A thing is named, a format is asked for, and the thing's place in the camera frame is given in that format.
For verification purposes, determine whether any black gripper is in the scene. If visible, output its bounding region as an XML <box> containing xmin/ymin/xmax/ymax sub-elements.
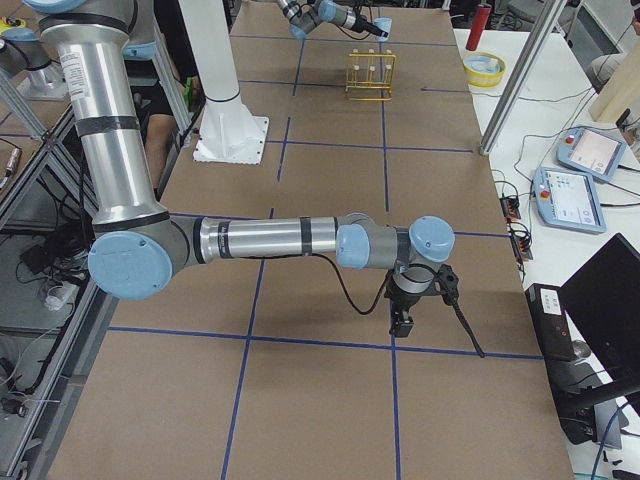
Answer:
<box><xmin>384</xmin><ymin>274</ymin><xmax>440</xmax><ymax>337</ymax></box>
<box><xmin>355</xmin><ymin>17</ymin><xmax>388</xmax><ymax>41</ymax></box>

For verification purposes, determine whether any light blue plastic cup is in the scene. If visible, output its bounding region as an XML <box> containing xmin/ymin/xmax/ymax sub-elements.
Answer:
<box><xmin>374</xmin><ymin>17</ymin><xmax>392</xmax><ymax>37</ymax></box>

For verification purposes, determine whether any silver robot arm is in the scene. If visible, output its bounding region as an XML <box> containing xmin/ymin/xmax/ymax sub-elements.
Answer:
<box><xmin>32</xmin><ymin>1</ymin><xmax>459</xmax><ymax>338</ymax></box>
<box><xmin>277</xmin><ymin>0</ymin><xmax>389</xmax><ymax>40</ymax></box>

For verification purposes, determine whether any red cylinder bottle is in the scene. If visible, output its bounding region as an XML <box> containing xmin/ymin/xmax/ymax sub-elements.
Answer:
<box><xmin>465</xmin><ymin>3</ymin><xmax>492</xmax><ymax>52</ymax></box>

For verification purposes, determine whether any yellow rimmed tape roll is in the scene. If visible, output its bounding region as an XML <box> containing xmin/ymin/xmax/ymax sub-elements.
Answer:
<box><xmin>462</xmin><ymin>52</ymin><xmax>507</xmax><ymax>88</ymax></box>

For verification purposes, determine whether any black computer box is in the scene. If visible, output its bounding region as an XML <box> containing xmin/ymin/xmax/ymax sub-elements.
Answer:
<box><xmin>525</xmin><ymin>283</ymin><xmax>574</xmax><ymax>362</ymax></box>

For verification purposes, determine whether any near teach pendant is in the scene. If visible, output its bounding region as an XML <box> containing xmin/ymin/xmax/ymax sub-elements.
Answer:
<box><xmin>533</xmin><ymin>167</ymin><xmax>606</xmax><ymax>234</ymax></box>

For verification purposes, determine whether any teach pendant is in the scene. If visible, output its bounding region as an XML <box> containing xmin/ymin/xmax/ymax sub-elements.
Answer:
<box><xmin>533</xmin><ymin>167</ymin><xmax>606</xmax><ymax>234</ymax></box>
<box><xmin>556</xmin><ymin>126</ymin><xmax>627</xmax><ymax>183</ymax></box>

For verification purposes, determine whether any seated person in beige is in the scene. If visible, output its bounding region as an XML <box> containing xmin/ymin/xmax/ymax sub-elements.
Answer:
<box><xmin>585</xmin><ymin>9</ymin><xmax>640</xmax><ymax>94</ymax></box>

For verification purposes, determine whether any far teach pendant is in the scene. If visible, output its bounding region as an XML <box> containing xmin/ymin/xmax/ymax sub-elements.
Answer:
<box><xmin>556</xmin><ymin>126</ymin><xmax>627</xmax><ymax>183</ymax></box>

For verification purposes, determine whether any gold wire cup holder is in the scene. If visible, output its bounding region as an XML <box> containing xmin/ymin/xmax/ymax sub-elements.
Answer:
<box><xmin>345</xmin><ymin>49</ymin><xmax>396</xmax><ymax>102</ymax></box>

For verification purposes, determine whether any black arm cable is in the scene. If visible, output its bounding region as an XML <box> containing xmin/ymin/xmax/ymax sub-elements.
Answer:
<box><xmin>304</xmin><ymin>252</ymin><xmax>394</xmax><ymax>316</ymax></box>

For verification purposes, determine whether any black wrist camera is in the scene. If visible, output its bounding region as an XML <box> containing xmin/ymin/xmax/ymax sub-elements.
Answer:
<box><xmin>438</xmin><ymin>264</ymin><xmax>459</xmax><ymax>307</ymax></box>

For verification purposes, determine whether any black camera cable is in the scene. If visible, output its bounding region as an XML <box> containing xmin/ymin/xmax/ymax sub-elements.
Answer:
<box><xmin>452</xmin><ymin>302</ymin><xmax>486</xmax><ymax>359</ymax></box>

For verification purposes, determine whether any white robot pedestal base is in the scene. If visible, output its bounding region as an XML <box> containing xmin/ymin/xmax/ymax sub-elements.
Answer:
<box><xmin>179</xmin><ymin>0</ymin><xmax>269</xmax><ymax>165</ymax></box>

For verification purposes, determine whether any aluminium camera post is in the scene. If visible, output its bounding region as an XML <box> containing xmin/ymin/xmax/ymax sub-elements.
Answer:
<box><xmin>479</xmin><ymin>0</ymin><xmax>566</xmax><ymax>156</ymax></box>

